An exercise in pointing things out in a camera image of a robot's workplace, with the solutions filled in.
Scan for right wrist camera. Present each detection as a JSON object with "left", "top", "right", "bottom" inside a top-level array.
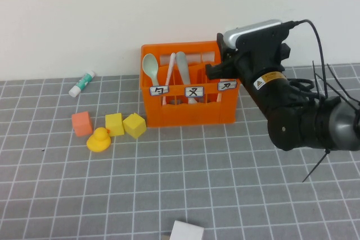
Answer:
[{"left": 223, "top": 19, "right": 295, "bottom": 51}]

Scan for cream white plastic knife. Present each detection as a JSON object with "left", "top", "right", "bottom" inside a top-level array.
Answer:
[{"left": 215, "top": 78, "right": 237, "bottom": 103}]

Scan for orange foam cube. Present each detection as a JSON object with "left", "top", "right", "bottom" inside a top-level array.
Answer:
[{"left": 71, "top": 111, "right": 94, "bottom": 137}]

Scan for grey plastic fork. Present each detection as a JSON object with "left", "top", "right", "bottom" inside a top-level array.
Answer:
[{"left": 175, "top": 51, "right": 198, "bottom": 105}]

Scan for mint green plastic spoon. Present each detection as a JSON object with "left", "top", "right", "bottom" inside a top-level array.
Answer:
[{"left": 142, "top": 53, "right": 164, "bottom": 106}]

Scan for white flat box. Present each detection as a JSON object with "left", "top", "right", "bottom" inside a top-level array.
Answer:
[{"left": 169, "top": 219, "right": 205, "bottom": 240}]

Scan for pink plastic spoon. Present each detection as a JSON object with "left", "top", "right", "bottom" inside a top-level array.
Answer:
[{"left": 161, "top": 52, "right": 177, "bottom": 106}]

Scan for yellow foam cube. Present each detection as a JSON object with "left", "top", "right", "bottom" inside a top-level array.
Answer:
[
  {"left": 123, "top": 112, "right": 147, "bottom": 140},
  {"left": 105, "top": 112, "right": 125, "bottom": 137}
]

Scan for white green glue stick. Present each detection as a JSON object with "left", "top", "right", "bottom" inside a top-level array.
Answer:
[{"left": 69, "top": 70, "right": 96, "bottom": 98}]

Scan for yellow rubber duck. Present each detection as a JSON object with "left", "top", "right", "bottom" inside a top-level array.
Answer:
[{"left": 86, "top": 126, "right": 111, "bottom": 153}]

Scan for orange plastic cutlery holder crate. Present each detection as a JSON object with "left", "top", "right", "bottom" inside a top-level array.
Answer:
[{"left": 139, "top": 39, "right": 243, "bottom": 128}]

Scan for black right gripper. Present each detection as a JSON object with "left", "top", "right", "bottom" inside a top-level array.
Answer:
[{"left": 205, "top": 33, "right": 290, "bottom": 111}]

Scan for black zip tie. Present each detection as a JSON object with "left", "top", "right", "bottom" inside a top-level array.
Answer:
[
  {"left": 326, "top": 64, "right": 356, "bottom": 105},
  {"left": 311, "top": 60, "right": 320, "bottom": 98},
  {"left": 302, "top": 150, "right": 332, "bottom": 183}
]

